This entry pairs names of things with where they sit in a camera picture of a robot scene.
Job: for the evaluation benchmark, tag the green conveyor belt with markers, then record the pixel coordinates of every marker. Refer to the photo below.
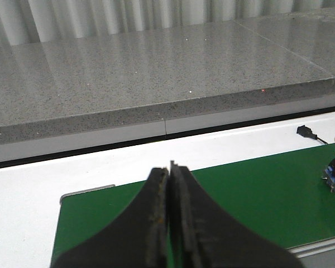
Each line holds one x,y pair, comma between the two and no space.
283,198

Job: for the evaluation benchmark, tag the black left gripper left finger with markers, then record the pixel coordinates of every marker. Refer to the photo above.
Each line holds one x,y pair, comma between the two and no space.
121,226

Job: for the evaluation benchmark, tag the grey stone slab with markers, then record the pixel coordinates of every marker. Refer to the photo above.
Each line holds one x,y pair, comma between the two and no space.
68,95
309,35

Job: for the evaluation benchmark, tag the grey stone slab left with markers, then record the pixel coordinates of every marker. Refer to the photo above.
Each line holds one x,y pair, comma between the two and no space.
68,95

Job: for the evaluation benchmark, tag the grey stone slab right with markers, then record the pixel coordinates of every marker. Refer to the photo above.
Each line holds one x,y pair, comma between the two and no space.
309,35

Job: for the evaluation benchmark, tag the white corrugated curtain backdrop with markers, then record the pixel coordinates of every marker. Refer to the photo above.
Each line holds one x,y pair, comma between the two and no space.
23,22

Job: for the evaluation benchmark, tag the silver aluminium conveyor rail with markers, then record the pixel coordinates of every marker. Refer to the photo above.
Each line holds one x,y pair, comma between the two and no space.
313,248

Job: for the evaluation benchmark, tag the silver belt end bracket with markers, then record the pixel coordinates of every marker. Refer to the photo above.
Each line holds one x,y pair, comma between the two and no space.
85,191

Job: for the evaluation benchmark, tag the black sensor with cable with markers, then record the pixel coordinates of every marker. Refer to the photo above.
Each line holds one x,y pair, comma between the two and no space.
307,132

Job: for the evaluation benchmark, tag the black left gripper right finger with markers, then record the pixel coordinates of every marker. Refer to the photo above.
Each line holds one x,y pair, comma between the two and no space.
203,234

